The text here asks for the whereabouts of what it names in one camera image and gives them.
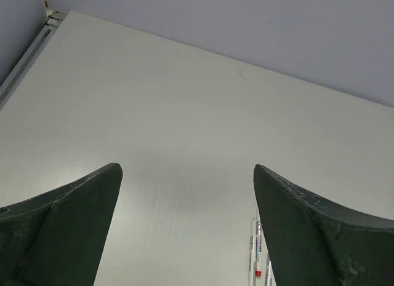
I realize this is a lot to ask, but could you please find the red marker pen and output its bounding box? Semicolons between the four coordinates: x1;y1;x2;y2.
255;209;262;278

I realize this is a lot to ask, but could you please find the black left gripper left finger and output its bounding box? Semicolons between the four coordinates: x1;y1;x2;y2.
1;163;123;285

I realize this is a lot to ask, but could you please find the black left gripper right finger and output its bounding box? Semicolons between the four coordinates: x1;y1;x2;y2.
253;165;393;285

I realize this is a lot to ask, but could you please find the white marker pen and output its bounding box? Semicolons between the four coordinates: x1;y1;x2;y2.
248;218;256;286

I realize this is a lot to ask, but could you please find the aluminium table edge rail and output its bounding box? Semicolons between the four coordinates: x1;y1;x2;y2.
1;11;67;108

